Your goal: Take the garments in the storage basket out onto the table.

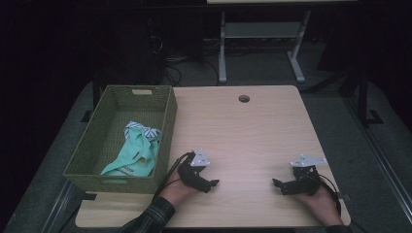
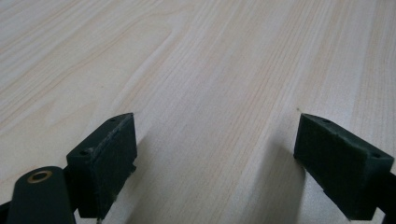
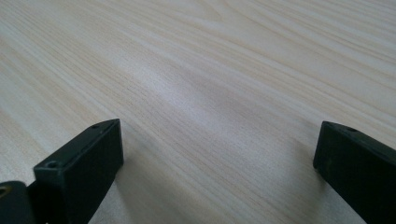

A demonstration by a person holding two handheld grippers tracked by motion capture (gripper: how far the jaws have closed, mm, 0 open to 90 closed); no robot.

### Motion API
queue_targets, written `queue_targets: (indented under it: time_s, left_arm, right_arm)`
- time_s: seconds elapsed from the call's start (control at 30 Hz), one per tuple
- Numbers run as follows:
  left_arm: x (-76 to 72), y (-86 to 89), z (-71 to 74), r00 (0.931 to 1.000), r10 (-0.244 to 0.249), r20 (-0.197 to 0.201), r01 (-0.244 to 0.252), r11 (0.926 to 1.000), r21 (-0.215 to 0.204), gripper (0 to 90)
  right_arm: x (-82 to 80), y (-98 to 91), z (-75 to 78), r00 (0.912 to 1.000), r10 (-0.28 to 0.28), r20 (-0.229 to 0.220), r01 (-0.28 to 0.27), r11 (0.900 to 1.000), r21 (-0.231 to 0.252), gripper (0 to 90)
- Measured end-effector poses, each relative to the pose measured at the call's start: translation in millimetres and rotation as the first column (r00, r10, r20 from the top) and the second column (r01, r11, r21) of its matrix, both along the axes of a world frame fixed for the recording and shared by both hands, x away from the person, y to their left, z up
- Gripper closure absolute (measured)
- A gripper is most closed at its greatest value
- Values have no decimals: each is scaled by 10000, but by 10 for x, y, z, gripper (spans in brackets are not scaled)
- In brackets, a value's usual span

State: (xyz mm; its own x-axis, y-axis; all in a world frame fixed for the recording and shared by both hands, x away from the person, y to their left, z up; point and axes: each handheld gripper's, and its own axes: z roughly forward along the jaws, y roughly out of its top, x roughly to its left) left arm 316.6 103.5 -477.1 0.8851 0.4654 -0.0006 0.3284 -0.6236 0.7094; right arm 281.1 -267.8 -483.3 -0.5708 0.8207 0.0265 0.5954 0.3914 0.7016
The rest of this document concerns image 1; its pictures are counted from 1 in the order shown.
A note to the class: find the grey tape piece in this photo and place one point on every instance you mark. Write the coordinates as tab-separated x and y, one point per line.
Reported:
344	196

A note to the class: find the grey metal floor rail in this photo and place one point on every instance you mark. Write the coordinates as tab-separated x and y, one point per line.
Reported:
382	155
61	207

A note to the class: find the black metal stand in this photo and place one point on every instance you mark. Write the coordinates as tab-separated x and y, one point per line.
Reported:
364	97
96	93

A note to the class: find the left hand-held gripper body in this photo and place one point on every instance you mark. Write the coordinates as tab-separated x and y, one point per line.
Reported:
191	176

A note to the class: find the mint green striped garment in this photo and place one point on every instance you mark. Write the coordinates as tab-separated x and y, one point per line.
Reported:
139	155

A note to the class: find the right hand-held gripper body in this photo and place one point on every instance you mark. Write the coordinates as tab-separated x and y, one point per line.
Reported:
304	186

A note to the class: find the person's right hand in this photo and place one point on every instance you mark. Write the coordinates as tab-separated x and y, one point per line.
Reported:
324	207

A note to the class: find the person's left hand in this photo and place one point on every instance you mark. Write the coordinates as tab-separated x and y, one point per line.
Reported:
176	192

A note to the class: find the green woven basket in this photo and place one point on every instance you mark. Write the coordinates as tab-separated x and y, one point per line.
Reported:
97	142

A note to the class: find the black tape piece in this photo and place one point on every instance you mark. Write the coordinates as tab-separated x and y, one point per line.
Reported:
90	196

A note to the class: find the grey metal desk frame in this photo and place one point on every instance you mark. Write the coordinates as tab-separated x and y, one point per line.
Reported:
259	30

